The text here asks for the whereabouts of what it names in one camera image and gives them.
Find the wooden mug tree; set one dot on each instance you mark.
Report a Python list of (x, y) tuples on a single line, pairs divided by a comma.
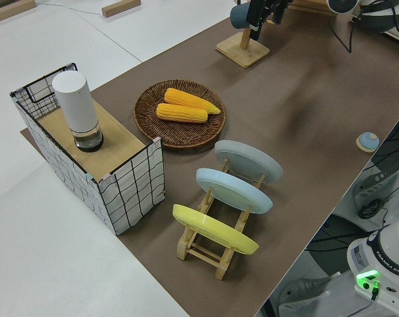
[(244, 53)]

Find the light blue plate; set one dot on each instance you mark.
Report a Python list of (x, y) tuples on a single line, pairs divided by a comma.
[(232, 191)]

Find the white cylinder with glass base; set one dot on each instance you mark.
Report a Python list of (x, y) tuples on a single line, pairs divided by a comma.
[(77, 109)]

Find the light wooden cabinet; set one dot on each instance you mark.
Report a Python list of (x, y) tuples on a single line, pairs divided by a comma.
[(306, 5)]

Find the dark blue mug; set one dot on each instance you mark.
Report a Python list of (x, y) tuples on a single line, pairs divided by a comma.
[(239, 16)]

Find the light wooden bar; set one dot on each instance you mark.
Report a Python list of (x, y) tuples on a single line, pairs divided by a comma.
[(11, 10), (120, 6)]

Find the yellow plate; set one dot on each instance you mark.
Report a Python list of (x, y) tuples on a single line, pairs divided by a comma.
[(212, 228)]

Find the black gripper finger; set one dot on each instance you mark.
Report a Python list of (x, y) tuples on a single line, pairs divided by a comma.
[(255, 18), (279, 10)]

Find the round wicker basket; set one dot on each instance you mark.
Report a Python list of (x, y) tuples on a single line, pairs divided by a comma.
[(153, 132)]

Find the yellow corn cob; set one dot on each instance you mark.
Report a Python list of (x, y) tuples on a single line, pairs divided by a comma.
[(186, 97), (181, 113)]

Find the wooden plate rack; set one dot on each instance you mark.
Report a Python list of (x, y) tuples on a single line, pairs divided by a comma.
[(203, 256)]

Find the brown table mat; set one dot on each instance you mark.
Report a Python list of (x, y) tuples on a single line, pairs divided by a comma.
[(302, 92)]

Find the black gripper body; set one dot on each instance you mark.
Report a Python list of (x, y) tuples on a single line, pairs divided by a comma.
[(267, 4)]

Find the grey plate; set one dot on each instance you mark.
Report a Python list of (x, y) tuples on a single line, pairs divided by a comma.
[(249, 162)]

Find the blue bell on wooden base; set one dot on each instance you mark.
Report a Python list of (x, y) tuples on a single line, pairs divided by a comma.
[(368, 140)]

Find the white power strip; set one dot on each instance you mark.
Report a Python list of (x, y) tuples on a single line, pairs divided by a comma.
[(376, 185)]

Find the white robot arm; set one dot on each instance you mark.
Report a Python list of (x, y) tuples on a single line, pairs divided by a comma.
[(384, 261), (378, 13)]

